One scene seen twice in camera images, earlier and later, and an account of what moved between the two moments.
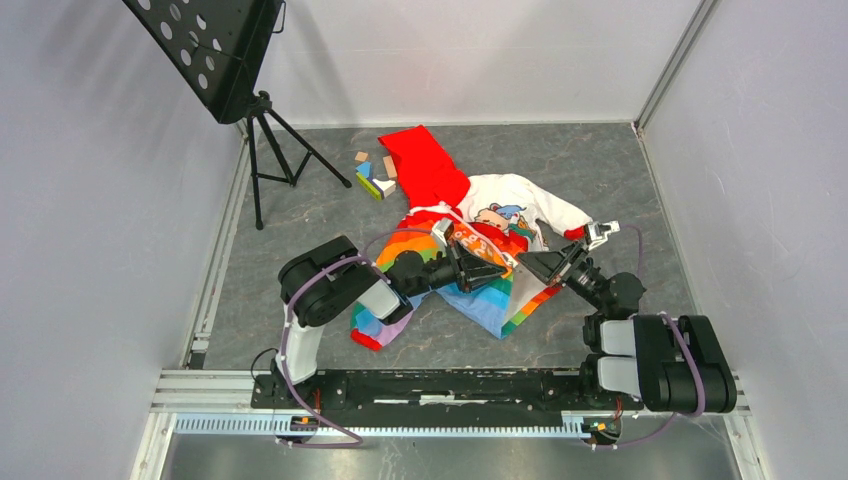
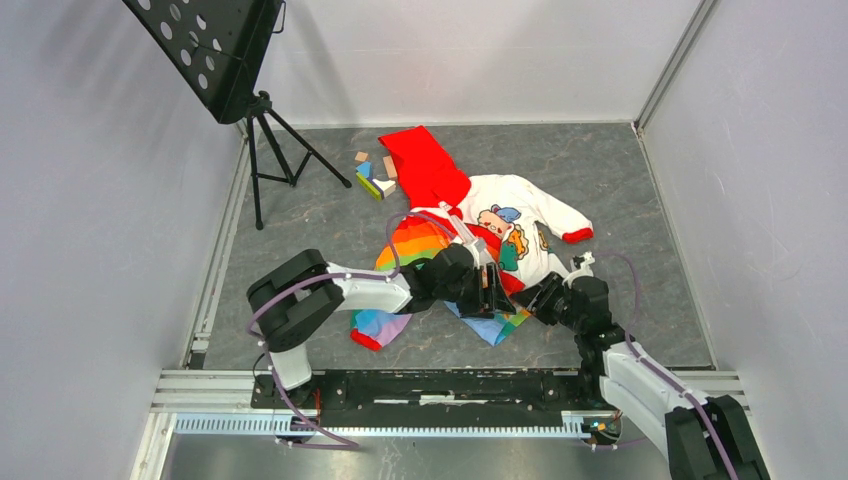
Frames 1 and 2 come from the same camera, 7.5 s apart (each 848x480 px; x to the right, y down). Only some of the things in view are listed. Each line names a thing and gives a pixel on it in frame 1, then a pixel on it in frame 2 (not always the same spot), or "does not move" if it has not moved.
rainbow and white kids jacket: [507, 211] does not move
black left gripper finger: [472, 260] -> [495, 299]
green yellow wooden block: [369, 186] does not move
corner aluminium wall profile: [673, 65] does not move
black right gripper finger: [543, 264] -> [525, 297]
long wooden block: [390, 167] does not move
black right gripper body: [583, 278] -> [555, 304]
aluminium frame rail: [220, 403] does not move
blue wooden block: [365, 169] does not move
